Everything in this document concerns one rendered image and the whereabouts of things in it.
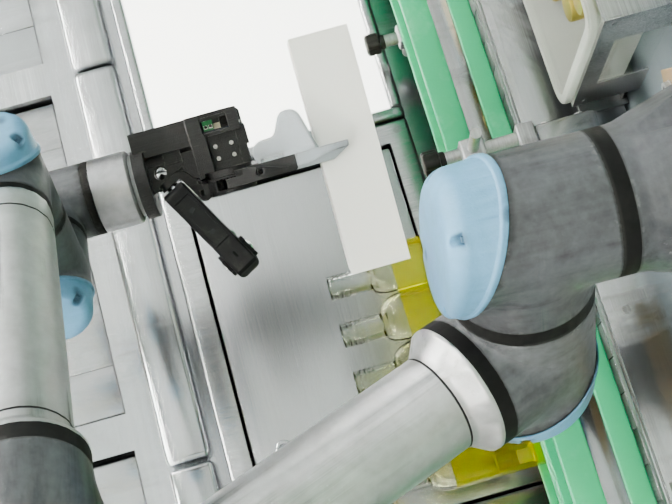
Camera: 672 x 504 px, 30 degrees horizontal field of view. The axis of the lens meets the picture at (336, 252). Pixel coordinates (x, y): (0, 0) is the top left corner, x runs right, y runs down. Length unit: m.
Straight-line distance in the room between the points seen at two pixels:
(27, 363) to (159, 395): 0.69
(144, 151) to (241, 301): 0.40
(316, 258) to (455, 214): 0.72
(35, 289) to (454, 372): 0.33
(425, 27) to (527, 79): 0.14
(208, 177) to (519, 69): 0.43
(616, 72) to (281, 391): 0.57
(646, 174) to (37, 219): 0.48
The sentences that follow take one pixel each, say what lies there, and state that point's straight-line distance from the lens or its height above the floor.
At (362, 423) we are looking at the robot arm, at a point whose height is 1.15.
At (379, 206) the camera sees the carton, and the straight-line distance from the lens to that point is 1.25.
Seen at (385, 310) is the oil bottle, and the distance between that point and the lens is 1.44.
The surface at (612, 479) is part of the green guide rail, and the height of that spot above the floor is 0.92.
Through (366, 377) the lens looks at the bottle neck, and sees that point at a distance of 1.43.
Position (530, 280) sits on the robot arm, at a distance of 0.92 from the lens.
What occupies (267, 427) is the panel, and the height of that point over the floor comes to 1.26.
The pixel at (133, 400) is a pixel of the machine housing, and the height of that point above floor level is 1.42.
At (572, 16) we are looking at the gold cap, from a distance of 1.39.
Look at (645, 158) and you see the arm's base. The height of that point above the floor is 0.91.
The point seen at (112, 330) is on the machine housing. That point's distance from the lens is 1.65.
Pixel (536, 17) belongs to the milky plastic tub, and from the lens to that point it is 1.45.
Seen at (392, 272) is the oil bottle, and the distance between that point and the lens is 1.45.
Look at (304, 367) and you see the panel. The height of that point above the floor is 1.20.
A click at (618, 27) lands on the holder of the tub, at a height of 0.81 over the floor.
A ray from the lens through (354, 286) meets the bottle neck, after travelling 1.46.
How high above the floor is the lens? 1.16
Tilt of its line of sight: 2 degrees down
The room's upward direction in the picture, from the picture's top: 106 degrees counter-clockwise
